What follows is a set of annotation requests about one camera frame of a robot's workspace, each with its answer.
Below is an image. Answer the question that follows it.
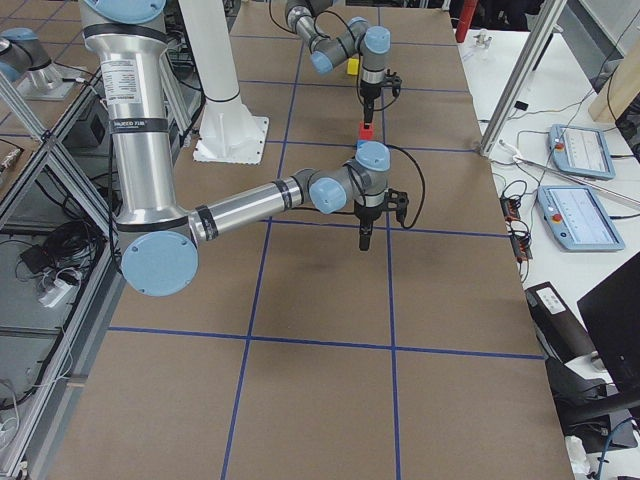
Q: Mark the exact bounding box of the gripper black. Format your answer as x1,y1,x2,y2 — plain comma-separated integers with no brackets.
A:
354,202,383,251
360,84,381,128

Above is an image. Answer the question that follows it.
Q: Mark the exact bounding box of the red block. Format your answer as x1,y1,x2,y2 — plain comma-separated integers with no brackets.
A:
358,122,375,142

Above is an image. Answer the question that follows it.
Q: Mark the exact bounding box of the yellow block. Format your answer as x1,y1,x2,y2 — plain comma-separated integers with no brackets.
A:
346,58,360,77

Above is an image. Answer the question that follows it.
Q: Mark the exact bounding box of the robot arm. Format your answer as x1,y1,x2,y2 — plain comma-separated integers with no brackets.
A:
80,1,391,296
285,1,401,139

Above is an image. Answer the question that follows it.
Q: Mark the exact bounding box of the red cylinder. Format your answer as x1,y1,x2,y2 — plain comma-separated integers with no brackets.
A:
455,0,477,43

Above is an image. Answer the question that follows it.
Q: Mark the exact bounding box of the brown paper table cover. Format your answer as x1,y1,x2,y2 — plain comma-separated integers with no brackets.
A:
49,8,572,479

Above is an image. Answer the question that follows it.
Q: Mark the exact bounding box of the teach pendant far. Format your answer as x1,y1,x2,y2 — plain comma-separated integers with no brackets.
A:
548,124,616,180

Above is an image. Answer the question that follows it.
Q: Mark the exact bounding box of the teach pendant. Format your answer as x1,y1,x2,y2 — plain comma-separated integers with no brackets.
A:
548,124,616,180
537,185,625,252

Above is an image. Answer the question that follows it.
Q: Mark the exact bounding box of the teach pendant near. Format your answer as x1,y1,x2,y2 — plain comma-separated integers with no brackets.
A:
537,185,625,252

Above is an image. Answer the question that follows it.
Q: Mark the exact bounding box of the black monitor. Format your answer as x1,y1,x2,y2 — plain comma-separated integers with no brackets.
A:
578,254,640,390

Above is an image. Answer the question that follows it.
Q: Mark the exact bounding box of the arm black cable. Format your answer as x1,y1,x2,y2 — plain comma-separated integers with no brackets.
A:
384,144,427,230
268,0,399,114

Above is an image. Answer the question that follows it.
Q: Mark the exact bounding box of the white camera pillar base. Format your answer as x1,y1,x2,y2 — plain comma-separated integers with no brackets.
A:
179,0,269,165

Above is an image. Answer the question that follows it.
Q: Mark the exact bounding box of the aluminium frame post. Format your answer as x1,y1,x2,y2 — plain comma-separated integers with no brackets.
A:
479,0,567,157

